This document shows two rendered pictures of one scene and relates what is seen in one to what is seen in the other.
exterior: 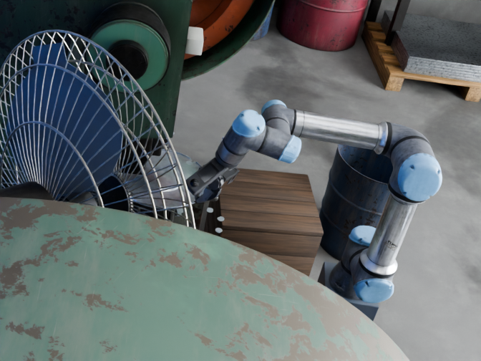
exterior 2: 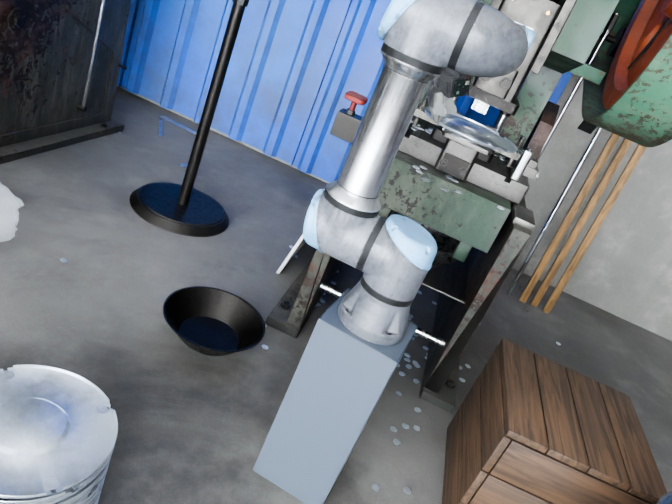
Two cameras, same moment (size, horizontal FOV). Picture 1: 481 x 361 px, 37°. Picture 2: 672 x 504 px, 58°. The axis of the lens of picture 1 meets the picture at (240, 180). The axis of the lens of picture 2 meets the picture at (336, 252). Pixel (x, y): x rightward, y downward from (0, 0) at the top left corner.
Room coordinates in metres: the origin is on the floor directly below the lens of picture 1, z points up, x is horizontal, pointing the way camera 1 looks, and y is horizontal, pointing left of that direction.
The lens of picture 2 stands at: (1.98, -1.54, 1.09)
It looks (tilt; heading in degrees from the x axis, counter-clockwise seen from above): 25 degrees down; 106
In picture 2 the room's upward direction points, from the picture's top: 23 degrees clockwise
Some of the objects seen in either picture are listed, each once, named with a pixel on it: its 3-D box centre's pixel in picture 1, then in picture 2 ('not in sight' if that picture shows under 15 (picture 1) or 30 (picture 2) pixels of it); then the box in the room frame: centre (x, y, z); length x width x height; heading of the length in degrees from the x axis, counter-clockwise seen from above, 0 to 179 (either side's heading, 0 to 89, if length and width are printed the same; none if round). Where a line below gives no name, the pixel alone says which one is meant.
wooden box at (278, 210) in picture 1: (259, 230); (540, 459); (2.30, -0.12, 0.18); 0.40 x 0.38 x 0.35; 103
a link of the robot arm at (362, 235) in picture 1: (364, 248); (399, 255); (1.79, -0.44, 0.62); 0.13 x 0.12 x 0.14; 9
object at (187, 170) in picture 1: (161, 177); (470, 129); (1.70, 0.23, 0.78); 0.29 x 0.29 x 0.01
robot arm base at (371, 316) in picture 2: (354, 273); (380, 303); (1.80, -0.44, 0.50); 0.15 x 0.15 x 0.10
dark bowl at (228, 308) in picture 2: not in sight; (212, 326); (1.35, -0.22, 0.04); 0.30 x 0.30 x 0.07
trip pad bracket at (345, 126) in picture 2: not in sight; (344, 144); (1.42, 0.07, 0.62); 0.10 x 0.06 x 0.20; 11
